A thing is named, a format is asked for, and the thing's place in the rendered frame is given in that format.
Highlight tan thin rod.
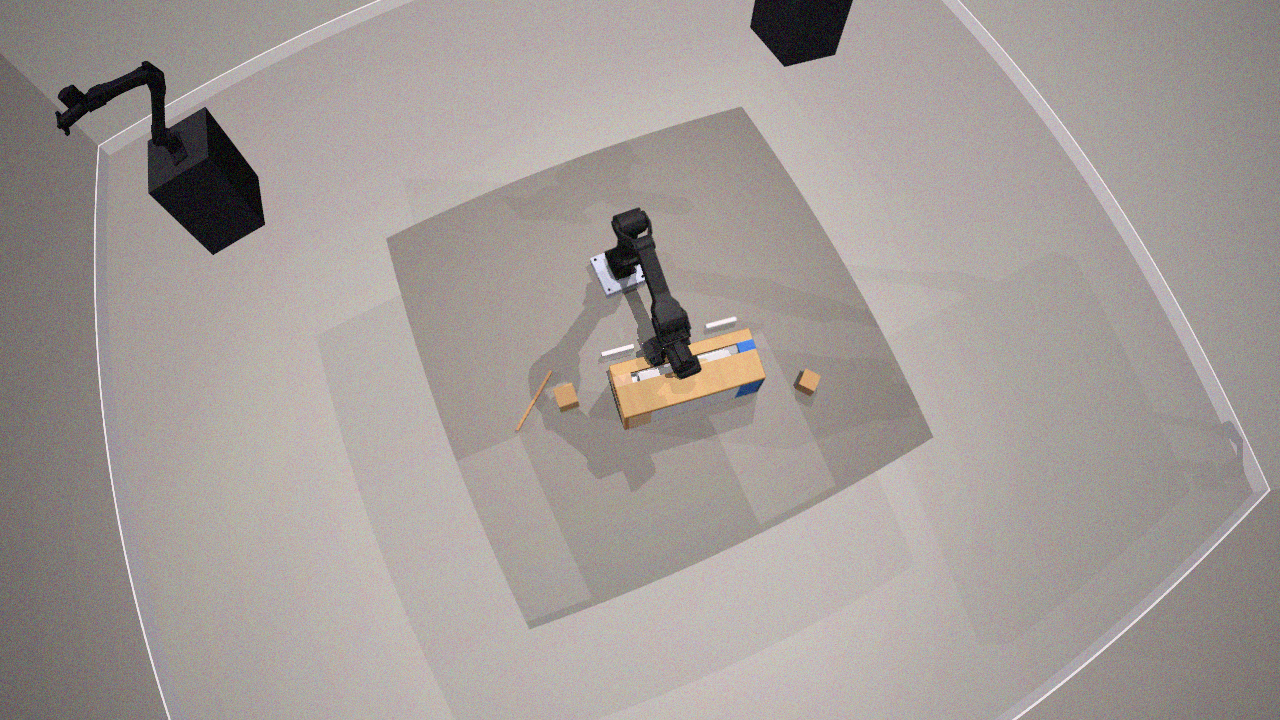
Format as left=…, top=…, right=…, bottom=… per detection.
left=516, top=372, right=553, bottom=430

